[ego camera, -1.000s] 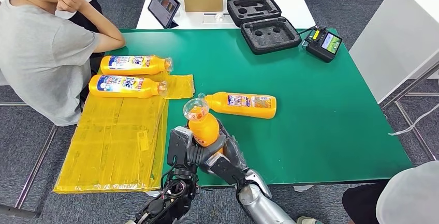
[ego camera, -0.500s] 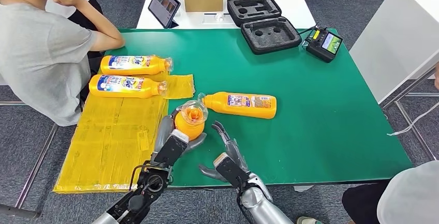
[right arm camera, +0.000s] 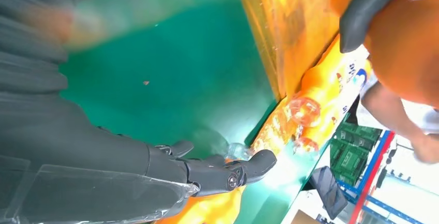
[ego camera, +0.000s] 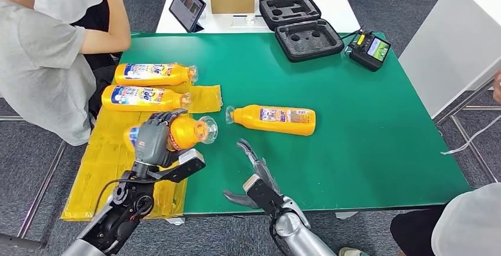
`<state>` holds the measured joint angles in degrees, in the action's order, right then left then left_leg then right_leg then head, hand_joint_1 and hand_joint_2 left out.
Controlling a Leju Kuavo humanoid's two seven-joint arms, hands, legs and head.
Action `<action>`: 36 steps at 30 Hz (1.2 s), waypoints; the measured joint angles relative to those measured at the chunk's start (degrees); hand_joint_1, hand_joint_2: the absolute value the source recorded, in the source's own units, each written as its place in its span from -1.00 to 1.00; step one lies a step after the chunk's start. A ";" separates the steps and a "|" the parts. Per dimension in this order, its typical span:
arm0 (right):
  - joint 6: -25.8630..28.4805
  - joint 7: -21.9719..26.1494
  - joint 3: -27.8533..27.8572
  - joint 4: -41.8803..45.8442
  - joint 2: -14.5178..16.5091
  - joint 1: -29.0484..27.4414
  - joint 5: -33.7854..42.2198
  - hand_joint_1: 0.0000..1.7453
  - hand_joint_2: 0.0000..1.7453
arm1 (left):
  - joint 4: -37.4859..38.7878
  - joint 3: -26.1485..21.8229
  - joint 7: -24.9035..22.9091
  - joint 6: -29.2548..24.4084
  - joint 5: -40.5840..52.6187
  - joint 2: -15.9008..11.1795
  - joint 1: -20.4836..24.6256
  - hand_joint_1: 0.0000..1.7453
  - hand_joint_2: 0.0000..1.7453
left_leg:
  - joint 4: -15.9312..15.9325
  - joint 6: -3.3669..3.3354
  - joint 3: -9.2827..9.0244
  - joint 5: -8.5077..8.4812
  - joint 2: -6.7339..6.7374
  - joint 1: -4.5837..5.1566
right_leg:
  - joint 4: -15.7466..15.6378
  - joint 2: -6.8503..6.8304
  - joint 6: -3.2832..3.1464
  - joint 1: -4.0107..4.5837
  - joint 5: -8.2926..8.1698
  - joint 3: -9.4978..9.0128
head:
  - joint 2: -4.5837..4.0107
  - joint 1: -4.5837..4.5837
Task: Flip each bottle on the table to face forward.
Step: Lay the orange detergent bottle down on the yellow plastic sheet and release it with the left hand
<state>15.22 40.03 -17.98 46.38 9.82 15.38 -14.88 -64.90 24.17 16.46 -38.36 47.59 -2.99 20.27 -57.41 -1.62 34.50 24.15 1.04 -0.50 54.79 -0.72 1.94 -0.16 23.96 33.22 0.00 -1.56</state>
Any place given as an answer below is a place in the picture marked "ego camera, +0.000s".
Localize person's hand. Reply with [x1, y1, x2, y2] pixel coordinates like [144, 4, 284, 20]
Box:
[492, 72, 501, 105]

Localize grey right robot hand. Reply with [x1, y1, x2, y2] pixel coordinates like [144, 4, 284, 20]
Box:
[223, 138, 281, 210]

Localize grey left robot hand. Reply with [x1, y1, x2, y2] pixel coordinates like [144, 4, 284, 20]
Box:
[134, 109, 188, 169]

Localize orange detergent bottle clear cap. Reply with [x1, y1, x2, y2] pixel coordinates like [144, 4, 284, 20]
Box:
[123, 115, 219, 153]
[101, 85, 192, 112]
[114, 63, 199, 87]
[225, 104, 317, 137]

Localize yellow plastic sheet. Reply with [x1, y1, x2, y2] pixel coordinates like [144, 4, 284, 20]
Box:
[60, 83, 223, 222]

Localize black remote controller with screen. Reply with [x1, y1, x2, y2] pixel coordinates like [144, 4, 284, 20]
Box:
[347, 31, 392, 72]

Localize black foam-lined carrying case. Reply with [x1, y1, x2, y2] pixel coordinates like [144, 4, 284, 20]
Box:
[258, 0, 345, 63]

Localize black tablet with stand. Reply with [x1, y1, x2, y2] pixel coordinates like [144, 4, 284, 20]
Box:
[168, 0, 207, 33]

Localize small white plastic holder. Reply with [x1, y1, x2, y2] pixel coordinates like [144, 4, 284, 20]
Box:
[230, 14, 271, 28]

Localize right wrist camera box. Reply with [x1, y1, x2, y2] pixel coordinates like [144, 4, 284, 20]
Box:
[242, 174, 285, 216]

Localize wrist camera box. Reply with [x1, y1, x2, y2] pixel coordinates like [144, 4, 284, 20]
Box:
[158, 148, 207, 184]
[242, 174, 285, 216]

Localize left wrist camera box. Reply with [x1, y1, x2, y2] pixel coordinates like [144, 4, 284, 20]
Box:
[158, 148, 207, 184]

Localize black controller cable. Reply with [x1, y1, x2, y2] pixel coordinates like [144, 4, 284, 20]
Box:
[340, 28, 363, 41]

